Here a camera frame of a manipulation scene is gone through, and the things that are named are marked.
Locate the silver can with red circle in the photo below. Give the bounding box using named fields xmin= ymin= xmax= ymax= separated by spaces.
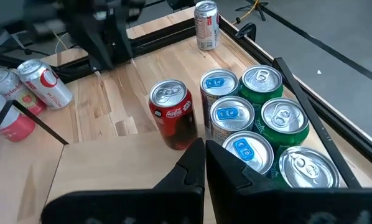
xmin=16 ymin=58 xmax=74 ymax=110

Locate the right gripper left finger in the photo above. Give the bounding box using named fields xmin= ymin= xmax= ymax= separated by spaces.
xmin=40 ymin=138 xmax=206 ymax=224

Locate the silver can with red lettering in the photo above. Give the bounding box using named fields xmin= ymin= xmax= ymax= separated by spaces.
xmin=193 ymin=0 xmax=220 ymax=51

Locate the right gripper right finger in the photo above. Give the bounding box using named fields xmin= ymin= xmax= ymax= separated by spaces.
xmin=205 ymin=139 xmax=372 ymax=224

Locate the red cola can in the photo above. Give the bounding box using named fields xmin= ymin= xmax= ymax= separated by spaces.
xmin=148 ymin=79 xmax=199 ymax=151

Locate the green soda can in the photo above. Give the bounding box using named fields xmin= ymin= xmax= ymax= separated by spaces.
xmin=271 ymin=145 xmax=342 ymax=189
xmin=254 ymin=97 xmax=310 ymax=150
xmin=238 ymin=64 xmax=284 ymax=105

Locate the black table clamp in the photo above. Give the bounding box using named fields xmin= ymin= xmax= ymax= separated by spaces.
xmin=235 ymin=22 xmax=258 ymax=42

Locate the yellow extension cord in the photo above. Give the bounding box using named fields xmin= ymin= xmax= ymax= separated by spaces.
xmin=232 ymin=0 xmax=260 ymax=25

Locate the black tripod stand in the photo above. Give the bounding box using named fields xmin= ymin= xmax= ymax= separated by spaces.
xmin=235 ymin=0 xmax=269 ymax=13

